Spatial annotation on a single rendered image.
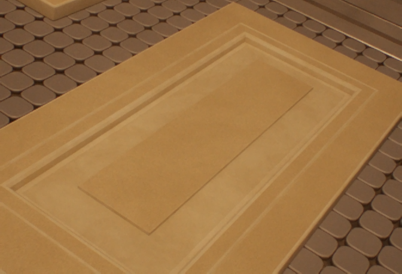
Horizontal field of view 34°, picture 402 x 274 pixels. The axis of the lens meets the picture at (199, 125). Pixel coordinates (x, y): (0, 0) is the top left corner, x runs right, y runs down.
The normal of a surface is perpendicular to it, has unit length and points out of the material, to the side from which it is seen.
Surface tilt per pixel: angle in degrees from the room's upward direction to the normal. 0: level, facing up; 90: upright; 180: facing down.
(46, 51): 0
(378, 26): 0
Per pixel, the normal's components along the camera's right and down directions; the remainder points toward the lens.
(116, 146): 0.02, -0.86
